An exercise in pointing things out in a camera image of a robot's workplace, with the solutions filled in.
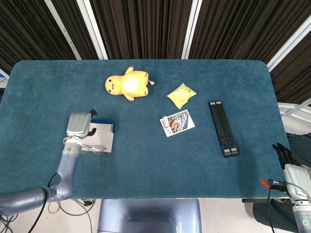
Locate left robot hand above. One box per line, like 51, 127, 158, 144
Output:
66, 109, 98, 139

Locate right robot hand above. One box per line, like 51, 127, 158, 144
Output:
272, 142, 311, 201

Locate blue glasses case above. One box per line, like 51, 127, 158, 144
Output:
80, 118, 117, 155

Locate wire-frame eyeglasses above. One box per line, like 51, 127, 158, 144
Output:
81, 144, 107, 156

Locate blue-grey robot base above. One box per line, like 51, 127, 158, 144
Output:
97, 199, 202, 233

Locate yellow plush toy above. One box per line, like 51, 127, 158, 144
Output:
104, 66, 155, 101

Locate teal table cloth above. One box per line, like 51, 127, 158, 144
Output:
0, 59, 292, 200

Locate white and blue panel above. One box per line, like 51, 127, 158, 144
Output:
0, 68, 10, 89

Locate black folding laptop stand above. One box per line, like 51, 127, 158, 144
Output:
208, 100, 240, 158

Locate picture postcard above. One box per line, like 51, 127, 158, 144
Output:
159, 109, 196, 138

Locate yellow snack packet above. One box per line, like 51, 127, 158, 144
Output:
166, 83, 197, 110

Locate dark brown pleated curtain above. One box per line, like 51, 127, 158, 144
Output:
0, 0, 311, 105

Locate black cable with orange tag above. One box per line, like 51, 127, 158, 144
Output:
259, 179, 289, 233

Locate white metal frame rail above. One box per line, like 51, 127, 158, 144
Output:
277, 101, 311, 122

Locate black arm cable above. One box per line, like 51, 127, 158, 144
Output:
26, 171, 60, 233

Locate white floor cable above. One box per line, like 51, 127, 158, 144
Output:
47, 199, 96, 217

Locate white frame post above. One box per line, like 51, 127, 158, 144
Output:
76, 0, 109, 60
44, 0, 82, 60
181, 0, 203, 60
266, 18, 311, 72

